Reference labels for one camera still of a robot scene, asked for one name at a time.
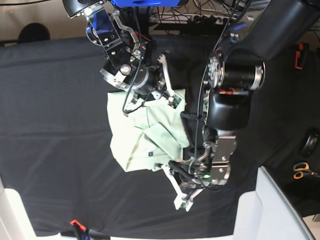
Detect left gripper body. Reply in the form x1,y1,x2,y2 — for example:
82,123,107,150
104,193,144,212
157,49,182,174
168,159,208,193

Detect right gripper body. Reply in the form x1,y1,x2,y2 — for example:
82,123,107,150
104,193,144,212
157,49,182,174
134,64,166,96

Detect light green T-shirt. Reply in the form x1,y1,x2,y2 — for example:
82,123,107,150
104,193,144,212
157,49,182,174
106,89,190,172

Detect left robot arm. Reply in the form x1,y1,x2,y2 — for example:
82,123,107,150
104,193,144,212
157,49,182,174
163,0,320,194

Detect white power strip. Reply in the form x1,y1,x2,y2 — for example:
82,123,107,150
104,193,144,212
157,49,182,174
149,13,228,25

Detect blue box stand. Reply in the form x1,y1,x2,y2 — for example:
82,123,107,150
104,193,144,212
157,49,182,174
110,0,180,8

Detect white chair right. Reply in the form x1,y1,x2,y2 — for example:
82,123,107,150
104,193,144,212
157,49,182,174
232,166,315,240

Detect white chair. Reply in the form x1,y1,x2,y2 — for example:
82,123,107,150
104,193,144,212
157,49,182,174
232,166,315,240
0,181,37,240

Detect black table cloth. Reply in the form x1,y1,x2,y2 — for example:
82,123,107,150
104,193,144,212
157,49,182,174
0,38,320,239

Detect red clamp bottom edge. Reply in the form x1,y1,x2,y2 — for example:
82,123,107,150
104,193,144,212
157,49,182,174
69,219,111,240

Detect black tape roll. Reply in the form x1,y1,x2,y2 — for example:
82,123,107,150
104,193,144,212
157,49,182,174
300,133,320,158

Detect red and black clamp right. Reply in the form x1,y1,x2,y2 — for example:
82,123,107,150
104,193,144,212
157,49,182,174
294,42,310,70

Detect white chair left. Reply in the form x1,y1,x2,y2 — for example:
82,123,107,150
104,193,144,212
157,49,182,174
0,181,37,240

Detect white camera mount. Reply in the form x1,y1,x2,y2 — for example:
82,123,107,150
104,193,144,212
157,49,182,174
154,163,204,212
123,53,183,117

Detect orange handled scissors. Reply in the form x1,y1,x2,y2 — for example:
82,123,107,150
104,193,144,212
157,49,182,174
293,162,320,180

